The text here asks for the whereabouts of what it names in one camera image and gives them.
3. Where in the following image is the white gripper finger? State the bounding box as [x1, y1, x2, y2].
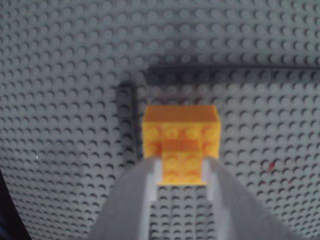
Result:
[201, 158, 302, 240]
[88, 155, 164, 240]

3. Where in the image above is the yellow brick cube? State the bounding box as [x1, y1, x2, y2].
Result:
[142, 104, 222, 186]

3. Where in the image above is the grey studded baseplate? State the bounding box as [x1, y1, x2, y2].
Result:
[0, 0, 320, 240]

